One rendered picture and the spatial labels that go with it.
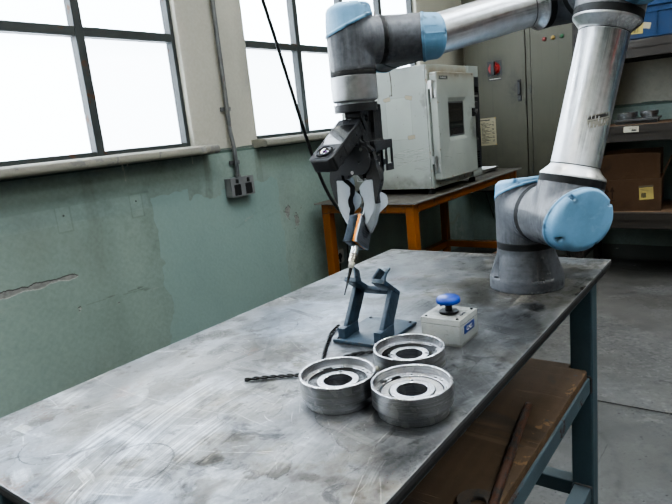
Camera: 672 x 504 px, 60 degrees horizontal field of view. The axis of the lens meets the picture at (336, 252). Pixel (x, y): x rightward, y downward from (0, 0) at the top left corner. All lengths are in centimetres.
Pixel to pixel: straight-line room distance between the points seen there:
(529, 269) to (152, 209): 168
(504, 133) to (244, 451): 413
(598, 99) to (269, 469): 81
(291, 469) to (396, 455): 12
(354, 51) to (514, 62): 374
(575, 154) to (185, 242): 186
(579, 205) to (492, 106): 366
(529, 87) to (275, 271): 249
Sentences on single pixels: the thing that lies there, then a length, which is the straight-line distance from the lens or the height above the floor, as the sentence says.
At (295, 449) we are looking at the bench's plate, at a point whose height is 80.
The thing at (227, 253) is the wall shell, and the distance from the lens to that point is 277.
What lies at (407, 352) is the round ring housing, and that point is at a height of 82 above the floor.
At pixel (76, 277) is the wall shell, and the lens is 234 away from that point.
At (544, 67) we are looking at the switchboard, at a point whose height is 144.
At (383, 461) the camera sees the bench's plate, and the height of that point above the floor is 80.
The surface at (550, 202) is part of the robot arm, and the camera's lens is 110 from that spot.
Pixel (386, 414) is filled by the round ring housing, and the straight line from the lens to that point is 74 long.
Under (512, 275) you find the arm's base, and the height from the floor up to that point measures 84.
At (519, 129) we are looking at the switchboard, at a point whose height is 102.
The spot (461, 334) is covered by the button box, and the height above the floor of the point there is 82.
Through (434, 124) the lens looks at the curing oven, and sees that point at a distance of 302.
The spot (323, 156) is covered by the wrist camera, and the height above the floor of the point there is 112.
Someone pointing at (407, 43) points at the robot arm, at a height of 128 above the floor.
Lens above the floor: 116
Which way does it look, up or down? 12 degrees down
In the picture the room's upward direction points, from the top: 6 degrees counter-clockwise
